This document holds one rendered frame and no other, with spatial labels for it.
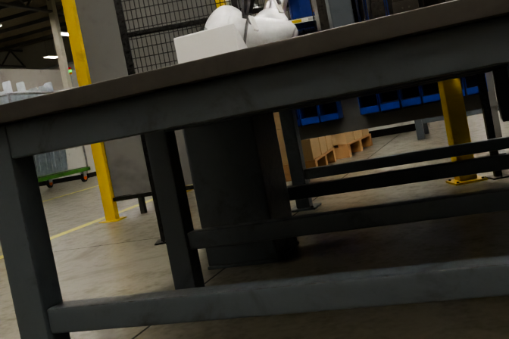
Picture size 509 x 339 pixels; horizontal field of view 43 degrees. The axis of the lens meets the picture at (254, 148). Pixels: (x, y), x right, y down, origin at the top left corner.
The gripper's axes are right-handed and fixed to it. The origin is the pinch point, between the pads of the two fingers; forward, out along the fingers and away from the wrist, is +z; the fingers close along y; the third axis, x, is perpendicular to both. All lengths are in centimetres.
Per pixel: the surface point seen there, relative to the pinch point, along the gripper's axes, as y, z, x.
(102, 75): 214, -99, -119
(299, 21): 19, -19, -65
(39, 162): 825, -279, -514
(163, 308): -14, 96, 120
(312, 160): 148, 11, -249
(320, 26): -29.2, 24.0, 21.2
